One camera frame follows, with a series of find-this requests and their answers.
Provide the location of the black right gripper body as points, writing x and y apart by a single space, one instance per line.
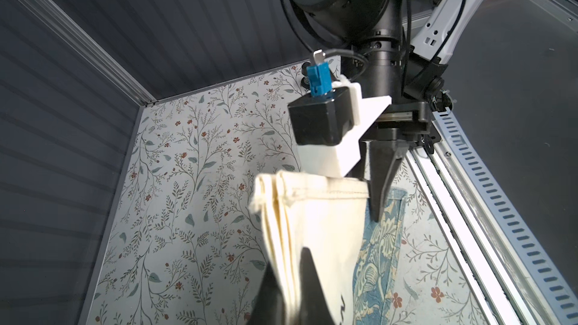
408 123

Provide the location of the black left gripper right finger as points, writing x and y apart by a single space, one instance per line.
313 306

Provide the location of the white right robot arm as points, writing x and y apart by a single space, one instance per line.
375 86

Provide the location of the cream canvas tote bag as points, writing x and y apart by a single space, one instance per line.
355 258

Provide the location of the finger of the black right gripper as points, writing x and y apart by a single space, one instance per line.
383 159

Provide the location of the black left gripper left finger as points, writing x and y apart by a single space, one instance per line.
269 305

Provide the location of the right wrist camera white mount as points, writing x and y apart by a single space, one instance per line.
329 121

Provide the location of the white perforated cable duct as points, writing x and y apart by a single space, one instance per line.
536 269

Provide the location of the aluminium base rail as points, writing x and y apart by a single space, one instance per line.
493 283

